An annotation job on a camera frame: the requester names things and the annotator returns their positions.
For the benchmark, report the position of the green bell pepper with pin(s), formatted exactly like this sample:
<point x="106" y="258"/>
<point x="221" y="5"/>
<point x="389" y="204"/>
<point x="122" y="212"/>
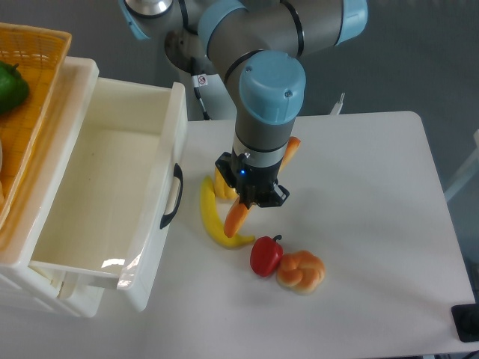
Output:
<point x="14" y="88"/>

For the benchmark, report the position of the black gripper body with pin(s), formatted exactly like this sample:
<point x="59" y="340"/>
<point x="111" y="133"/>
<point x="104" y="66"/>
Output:
<point x="257" y="171"/>

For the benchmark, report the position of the black device at table edge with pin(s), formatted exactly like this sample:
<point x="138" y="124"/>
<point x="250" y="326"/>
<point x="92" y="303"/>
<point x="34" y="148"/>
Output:
<point x="465" y="318"/>

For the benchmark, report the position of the long orange bread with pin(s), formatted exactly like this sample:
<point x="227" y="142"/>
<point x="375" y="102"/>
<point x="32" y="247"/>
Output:
<point x="239" y="211"/>

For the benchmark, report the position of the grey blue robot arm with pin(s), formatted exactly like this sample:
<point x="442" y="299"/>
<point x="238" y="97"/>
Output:
<point x="256" y="53"/>

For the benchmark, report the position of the white drawer cabinet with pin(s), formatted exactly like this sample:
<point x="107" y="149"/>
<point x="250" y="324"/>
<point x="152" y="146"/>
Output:
<point x="30" y="278"/>

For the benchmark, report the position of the white metal bracket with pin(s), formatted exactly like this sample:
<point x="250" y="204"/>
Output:
<point x="336" y="110"/>

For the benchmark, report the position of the yellow woven basket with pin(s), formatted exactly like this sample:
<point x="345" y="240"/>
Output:
<point x="39" y="54"/>

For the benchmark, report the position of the upper white drawer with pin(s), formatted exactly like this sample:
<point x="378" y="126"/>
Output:
<point x="116" y="186"/>

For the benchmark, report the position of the black drawer handle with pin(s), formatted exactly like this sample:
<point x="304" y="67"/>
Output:
<point x="174" y="198"/>

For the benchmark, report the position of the yellow bell pepper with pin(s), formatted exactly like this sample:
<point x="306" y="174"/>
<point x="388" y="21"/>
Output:
<point x="222" y="189"/>

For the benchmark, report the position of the yellow banana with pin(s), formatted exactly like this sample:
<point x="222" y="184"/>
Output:
<point x="212" y="222"/>

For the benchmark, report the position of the red bell pepper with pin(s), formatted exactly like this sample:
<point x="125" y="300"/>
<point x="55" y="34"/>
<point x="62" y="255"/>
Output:
<point x="266" y="255"/>

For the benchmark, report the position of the round knotted bread roll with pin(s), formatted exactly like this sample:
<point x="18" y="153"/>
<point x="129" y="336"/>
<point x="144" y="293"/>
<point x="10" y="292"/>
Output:
<point x="301" y="272"/>

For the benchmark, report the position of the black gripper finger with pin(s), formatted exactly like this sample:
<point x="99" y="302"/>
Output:
<point x="272" y="197"/>
<point x="226" y="164"/>

